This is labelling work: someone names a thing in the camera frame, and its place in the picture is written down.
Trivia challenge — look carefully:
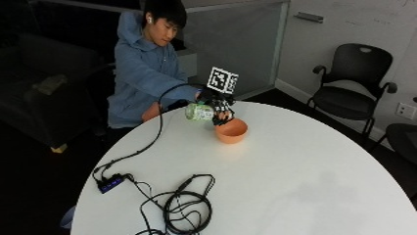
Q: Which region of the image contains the green label bottle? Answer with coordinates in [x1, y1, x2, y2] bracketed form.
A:
[184, 102, 216, 122]

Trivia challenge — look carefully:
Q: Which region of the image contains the orange bowl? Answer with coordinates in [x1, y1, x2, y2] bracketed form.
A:
[213, 117, 249, 145]

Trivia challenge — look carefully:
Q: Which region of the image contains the white marker cube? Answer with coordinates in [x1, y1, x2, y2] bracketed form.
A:
[206, 66, 240, 95]

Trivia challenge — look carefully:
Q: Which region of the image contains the the person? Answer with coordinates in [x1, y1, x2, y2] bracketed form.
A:
[105, 0, 204, 129]

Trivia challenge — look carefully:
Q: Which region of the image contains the black office chair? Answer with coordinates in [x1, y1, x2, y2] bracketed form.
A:
[306, 43, 398, 145]

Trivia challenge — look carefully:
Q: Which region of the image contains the black hub box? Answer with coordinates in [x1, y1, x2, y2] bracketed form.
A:
[96, 173, 129, 195]

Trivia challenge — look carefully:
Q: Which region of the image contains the grey cloth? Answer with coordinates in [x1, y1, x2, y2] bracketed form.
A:
[30, 73, 69, 96]

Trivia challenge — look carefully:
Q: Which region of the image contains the dark sofa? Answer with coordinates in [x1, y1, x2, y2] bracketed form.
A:
[0, 31, 114, 149]

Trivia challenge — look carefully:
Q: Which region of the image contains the black glove cable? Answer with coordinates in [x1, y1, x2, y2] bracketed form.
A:
[90, 83, 204, 182]

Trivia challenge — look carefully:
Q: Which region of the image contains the coiled black cable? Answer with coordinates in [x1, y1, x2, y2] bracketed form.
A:
[125, 173, 217, 235]

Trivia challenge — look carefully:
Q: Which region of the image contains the grey door handle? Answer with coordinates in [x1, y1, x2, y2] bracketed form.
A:
[293, 12, 326, 24]

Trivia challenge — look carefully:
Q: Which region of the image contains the white wall outlet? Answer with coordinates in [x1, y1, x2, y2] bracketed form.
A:
[394, 102, 417, 120]

